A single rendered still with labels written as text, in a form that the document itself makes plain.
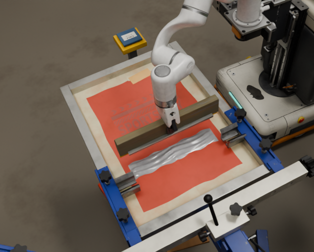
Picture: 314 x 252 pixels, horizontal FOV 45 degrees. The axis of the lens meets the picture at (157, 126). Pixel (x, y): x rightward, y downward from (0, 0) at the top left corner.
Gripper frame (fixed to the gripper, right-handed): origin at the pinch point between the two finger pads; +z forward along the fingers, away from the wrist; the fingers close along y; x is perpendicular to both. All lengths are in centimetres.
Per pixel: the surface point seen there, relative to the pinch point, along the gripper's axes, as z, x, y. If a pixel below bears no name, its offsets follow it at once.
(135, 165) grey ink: 13.2, 16.0, -1.4
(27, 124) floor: 110, 63, 127
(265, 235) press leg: 104, -41, -26
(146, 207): 13.5, 19.6, -18.9
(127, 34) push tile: 13, -11, 68
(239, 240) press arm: 4.9, -0.6, -46.1
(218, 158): 13.9, -13.3, -14.0
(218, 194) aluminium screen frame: 10.2, -4.5, -28.1
